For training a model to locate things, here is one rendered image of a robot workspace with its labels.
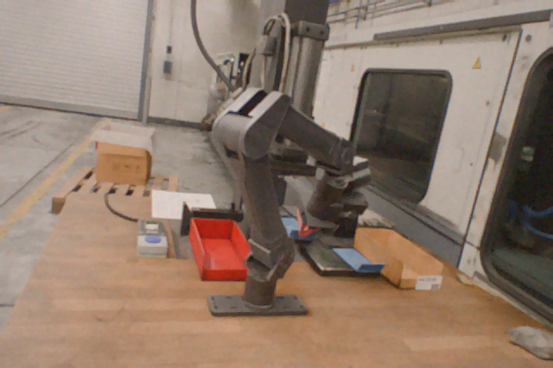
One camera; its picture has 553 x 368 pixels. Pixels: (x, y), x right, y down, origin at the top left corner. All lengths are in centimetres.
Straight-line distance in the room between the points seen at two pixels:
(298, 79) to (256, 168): 50
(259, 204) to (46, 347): 41
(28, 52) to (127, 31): 202
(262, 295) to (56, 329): 36
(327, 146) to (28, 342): 61
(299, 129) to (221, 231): 51
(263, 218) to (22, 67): 1005
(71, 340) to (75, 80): 980
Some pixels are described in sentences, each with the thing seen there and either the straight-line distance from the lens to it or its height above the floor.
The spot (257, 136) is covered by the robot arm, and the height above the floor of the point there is 126.
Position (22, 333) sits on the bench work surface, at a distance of 84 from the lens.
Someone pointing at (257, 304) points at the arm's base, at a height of 92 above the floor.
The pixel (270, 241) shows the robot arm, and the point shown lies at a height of 106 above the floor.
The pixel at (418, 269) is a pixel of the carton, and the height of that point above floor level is 92.
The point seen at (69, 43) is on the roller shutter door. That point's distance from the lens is 1052.
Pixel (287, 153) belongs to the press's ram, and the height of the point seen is 117.
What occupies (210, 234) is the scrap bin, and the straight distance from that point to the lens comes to 123.
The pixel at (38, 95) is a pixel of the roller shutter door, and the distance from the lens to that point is 1068.
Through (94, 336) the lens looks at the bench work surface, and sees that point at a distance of 82.
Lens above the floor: 135
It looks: 13 degrees down
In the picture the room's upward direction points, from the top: 9 degrees clockwise
